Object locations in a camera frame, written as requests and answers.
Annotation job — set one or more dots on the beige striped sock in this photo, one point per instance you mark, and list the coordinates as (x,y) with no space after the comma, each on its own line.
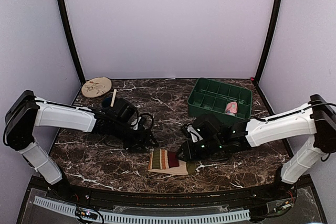
(166,162)

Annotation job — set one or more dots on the pink patterned sock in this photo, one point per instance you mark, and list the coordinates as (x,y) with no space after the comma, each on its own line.
(231,108)

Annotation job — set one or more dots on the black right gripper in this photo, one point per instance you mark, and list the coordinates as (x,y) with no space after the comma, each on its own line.
(189,152)

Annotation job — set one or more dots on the right black frame post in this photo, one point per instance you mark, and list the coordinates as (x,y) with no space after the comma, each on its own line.
(268,40)

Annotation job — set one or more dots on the beige embroidered round coaster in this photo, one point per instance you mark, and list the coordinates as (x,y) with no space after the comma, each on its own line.
(96,87)

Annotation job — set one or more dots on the dark blue mug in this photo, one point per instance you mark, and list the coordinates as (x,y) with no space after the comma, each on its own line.
(107,103)

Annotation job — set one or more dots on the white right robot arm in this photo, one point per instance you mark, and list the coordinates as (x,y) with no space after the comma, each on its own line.
(316,119)

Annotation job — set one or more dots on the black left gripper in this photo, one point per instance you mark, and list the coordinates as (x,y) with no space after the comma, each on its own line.
(140,141)

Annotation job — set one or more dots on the black frame post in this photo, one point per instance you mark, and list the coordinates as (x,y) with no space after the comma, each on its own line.
(268,40)
(70,40)

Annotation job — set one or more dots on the green compartment tray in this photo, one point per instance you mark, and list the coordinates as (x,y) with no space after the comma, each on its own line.
(211,97)

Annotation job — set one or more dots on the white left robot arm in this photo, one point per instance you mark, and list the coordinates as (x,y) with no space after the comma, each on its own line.
(30,111)

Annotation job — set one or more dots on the white slotted cable duct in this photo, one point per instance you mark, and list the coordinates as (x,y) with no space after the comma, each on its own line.
(88,215)

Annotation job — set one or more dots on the black front rail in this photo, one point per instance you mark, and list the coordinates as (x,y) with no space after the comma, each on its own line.
(109,198)

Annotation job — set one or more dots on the left black frame post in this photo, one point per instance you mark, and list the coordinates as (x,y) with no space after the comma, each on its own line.
(70,40)

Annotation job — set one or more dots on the wooden stick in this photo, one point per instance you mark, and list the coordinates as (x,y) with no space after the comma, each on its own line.
(113,97)

